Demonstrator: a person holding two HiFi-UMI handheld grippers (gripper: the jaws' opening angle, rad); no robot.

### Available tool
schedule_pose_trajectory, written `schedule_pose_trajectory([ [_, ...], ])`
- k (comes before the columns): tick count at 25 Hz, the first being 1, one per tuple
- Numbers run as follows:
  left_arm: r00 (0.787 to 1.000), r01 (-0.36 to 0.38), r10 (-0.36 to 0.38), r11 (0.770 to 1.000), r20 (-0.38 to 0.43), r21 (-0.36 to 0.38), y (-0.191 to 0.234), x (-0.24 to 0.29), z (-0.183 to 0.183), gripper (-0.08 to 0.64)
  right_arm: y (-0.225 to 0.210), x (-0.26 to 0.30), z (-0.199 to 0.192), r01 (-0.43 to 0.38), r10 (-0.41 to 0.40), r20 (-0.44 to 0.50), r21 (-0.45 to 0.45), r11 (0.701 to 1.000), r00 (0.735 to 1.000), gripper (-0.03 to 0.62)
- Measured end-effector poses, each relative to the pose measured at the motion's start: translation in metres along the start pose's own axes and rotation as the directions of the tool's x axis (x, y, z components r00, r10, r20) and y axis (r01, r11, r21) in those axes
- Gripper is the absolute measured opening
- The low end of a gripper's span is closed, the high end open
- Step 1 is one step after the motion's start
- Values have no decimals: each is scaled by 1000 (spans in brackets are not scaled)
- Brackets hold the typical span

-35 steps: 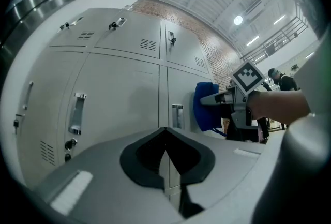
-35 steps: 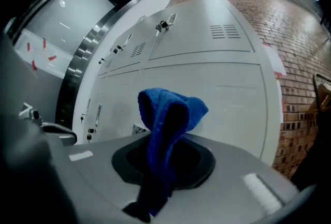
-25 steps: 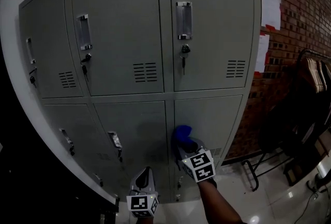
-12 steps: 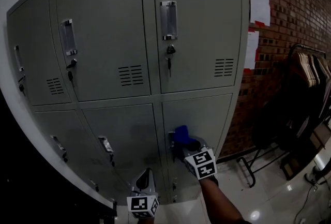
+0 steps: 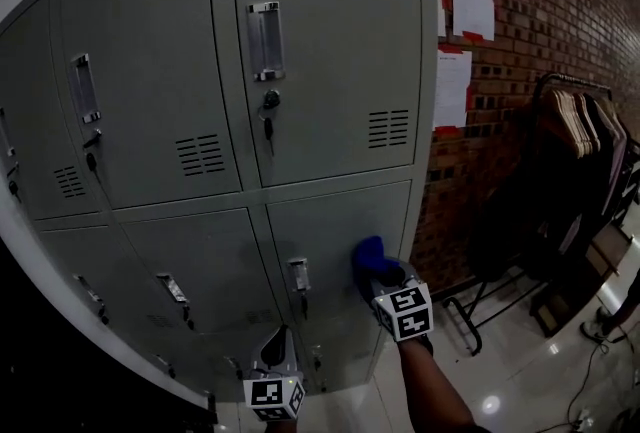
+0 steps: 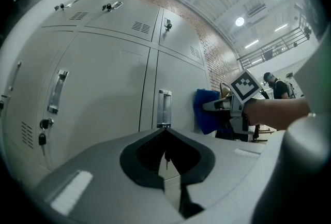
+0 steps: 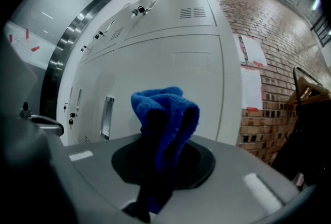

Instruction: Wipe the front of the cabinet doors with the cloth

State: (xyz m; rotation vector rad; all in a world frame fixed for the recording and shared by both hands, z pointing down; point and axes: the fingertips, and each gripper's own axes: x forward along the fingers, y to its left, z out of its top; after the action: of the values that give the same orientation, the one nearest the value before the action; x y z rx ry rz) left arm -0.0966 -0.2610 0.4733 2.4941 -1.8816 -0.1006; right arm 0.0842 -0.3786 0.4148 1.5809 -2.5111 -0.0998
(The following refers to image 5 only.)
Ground blue cloth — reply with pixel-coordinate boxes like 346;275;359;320
351;234;399;295

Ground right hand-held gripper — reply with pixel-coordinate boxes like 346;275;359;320
359;260;434;345

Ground person's left forearm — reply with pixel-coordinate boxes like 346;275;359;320
262;418;299;433

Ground row of wooden hangers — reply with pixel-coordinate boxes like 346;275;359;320
542;88;601;160

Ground grey metal locker door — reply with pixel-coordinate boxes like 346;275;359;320
264;179;413;340

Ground person's right forearm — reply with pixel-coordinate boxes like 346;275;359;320
397;338;476;433

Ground black clothes rack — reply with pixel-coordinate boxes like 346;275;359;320
442;72;636;357

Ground grey metal locker cabinet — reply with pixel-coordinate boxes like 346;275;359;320
0;0;439;415

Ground dark hanging garments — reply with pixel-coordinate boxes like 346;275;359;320
582;93;629;222

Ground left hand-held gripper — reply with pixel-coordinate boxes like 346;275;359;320
243;324;306;422

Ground brown wooden stand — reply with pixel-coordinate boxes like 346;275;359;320
529;220;631;337

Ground black floor cable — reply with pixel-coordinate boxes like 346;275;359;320
564;330;626;427

